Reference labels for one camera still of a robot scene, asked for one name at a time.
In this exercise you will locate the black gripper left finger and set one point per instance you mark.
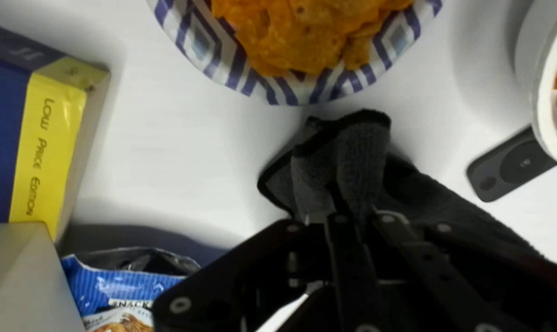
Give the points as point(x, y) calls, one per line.
point(359, 297)

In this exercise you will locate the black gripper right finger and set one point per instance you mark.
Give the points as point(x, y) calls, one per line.
point(453, 295)

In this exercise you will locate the blue snack bag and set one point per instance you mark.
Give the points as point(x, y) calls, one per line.
point(116, 288)

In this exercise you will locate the patterned bowl of orange chips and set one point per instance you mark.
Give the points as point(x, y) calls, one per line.
point(294, 52)

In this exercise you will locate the small box of colourful blocks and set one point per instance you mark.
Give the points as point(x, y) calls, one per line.
point(34, 290)

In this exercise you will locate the blue and yellow book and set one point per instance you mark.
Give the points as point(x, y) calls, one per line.
point(51, 105)

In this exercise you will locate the black spatula with metal handle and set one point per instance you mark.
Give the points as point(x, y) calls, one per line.
point(508, 166)

